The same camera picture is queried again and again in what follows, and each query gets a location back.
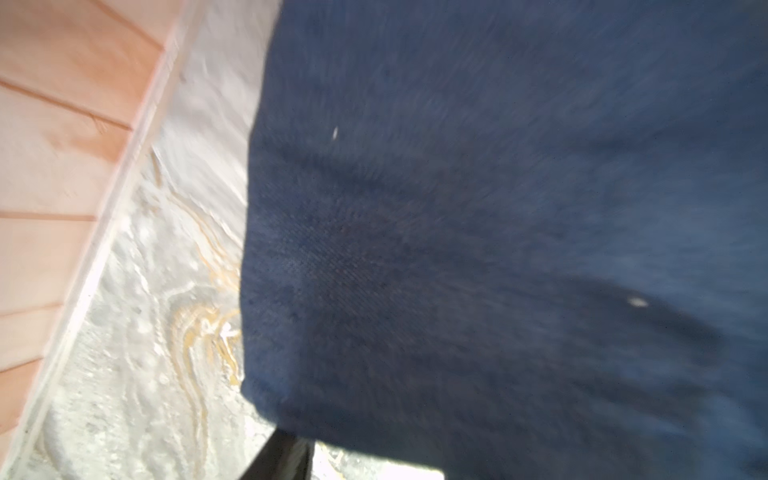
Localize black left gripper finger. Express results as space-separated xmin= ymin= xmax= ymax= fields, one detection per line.
xmin=240 ymin=429 xmax=315 ymax=480

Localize blue denim trousers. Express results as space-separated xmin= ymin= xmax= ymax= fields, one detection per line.
xmin=240 ymin=1 xmax=767 ymax=479

